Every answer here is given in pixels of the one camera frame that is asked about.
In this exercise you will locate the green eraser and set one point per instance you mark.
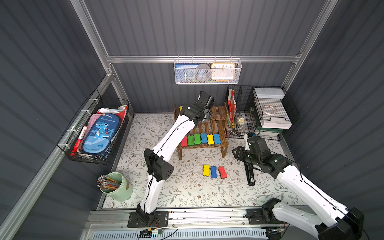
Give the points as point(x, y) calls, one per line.
point(197, 139)
point(191, 140)

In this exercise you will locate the bundle of pencils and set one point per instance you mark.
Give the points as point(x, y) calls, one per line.
point(107, 183)

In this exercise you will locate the red white marker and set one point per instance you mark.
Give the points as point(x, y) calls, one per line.
point(79, 140)

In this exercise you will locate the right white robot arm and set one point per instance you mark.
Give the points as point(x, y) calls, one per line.
point(331, 220)

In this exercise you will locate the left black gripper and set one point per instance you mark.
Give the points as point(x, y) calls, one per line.
point(205, 100)

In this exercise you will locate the white yellow alarm clock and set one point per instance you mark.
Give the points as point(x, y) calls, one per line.
point(223, 71)

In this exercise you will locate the blue eraser bottom far right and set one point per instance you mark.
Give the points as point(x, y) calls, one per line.
point(217, 139)

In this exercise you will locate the blue dinosaur pencil case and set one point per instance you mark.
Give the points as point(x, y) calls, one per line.
point(101, 134)

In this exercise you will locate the blue eraser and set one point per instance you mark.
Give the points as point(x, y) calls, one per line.
point(204, 138)
point(213, 172)
point(217, 139)

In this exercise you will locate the blue box in basket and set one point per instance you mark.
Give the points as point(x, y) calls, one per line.
point(185, 72)

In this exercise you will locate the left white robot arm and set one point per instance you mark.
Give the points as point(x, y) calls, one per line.
point(157, 159)

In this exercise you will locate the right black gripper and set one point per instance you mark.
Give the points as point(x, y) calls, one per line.
point(246, 157)

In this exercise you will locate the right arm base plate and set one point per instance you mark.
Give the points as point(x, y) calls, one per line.
point(261, 217)

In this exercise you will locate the black wire desk organizer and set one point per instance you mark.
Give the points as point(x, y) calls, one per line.
point(246, 116)

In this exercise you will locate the red eraser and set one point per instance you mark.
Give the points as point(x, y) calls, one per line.
point(222, 172)
point(184, 142)

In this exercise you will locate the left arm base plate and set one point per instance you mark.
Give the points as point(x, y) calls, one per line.
point(143, 220)

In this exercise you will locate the white paper tray stack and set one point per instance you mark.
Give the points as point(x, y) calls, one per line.
point(274, 97)

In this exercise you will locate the grey tape roll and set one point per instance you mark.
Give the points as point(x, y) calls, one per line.
point(203, 73)

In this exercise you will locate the red booklet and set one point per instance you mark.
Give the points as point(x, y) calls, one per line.
point(231, 105)

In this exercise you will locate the black wire side basket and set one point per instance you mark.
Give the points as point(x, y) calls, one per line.
point(100, 104)

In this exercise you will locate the green pencil cup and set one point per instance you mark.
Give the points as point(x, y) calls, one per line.
point(124, 192)

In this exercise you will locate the wooden two-tier shelf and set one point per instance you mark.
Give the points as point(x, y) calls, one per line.
point(216, 124)

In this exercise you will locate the clear tape roll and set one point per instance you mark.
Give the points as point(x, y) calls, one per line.
point(269, 110)

